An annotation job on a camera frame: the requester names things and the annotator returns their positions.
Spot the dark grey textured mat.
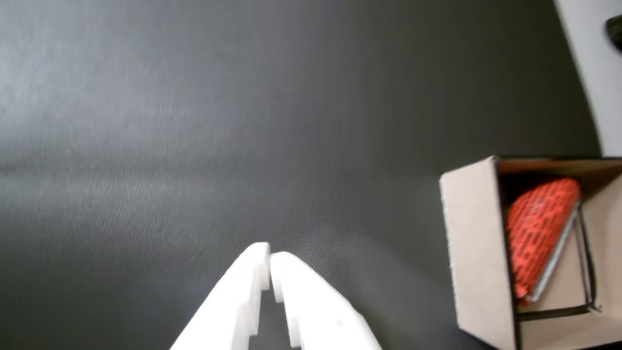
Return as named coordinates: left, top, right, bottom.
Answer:
left=0, top=0, right=604, bottom=350

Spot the black table clamp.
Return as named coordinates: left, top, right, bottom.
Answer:
left=605, top=15, right=622, bottom=53

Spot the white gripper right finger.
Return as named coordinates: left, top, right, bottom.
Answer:
left=270, top=251, right=383, bottom=350

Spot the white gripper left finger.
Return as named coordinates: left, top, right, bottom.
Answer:
left=169, top=242, right=271, bottom=350

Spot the red printed cylinder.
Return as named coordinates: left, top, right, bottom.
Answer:
left=505, top=177, right=582, bottom=306

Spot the open cardboard box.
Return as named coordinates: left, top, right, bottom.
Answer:
left=439, top=156, right=622, bottom=350

